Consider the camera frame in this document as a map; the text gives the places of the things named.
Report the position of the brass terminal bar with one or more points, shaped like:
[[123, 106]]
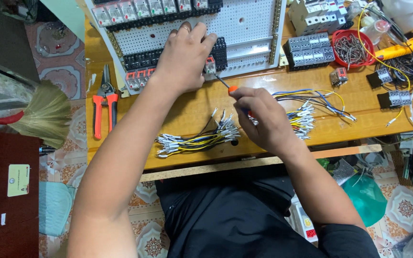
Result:
[[115, 50], [275, 32]]

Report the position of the metal mounting rail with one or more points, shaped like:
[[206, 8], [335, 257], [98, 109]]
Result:
[[249, 46]]

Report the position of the loose clear relay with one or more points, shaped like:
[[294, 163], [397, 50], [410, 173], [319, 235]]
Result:
[[339, 76]]

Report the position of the dark red wooden cabinet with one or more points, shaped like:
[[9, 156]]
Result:
[[5, 215]]

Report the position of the wooden slat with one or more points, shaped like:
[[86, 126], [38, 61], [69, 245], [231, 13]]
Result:
[[199, 170]]

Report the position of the row of black relay sockets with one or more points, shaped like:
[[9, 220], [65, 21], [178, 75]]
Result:
[[142, 59]]

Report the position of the person's right hand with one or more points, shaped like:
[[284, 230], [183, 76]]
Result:
[[269, 122]]

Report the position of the heap of metal clips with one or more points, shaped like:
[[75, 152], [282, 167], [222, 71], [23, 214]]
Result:
[[351, 48]]

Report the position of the white plastic container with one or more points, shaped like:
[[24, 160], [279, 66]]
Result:
[[411, 14]]

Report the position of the white box with red label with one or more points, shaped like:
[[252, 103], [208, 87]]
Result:
[[306, 222]]

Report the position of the group of white circuit breakers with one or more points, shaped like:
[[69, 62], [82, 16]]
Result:
[[314, 14]]

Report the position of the yellow card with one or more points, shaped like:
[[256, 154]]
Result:
[[18, 180]]

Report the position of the light blue cloth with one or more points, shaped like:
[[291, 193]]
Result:
[[54, 209]]

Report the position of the clear relay with red tab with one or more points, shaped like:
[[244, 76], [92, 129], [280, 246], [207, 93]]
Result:
[[132, 79], [150, 72], [142, 76], [210, 65]]

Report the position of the clear plastic cup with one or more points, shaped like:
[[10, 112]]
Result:
[[376, 31]]

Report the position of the person's black clothing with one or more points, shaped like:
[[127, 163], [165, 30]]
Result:
[[228, 218]]

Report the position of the person's right fingers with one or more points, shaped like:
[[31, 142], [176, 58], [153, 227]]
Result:
[[246, 104]]

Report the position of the row of clear relays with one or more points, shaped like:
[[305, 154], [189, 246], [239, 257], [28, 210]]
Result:
[[138, 10]]

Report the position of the green plastic bag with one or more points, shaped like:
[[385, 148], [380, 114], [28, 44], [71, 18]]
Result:
[[366, 199]]

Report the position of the block of grey relay sockets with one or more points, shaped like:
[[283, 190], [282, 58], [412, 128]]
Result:
[[308, 52]]

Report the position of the red plastic bowl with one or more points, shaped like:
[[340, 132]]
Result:
[[339, 62]]

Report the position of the person's left hand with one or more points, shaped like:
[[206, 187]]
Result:
[[181, 64]]

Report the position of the single black relay socket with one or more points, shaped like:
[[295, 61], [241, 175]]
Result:
[[380, 77]]

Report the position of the white perforated mounting panel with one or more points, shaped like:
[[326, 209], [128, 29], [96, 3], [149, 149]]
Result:
[[249, 25]]

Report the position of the marble ledge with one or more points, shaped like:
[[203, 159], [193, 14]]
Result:
[[2, 80]]

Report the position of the double black relay socket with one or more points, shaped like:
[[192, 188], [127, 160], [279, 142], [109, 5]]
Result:
[[394, 99]]

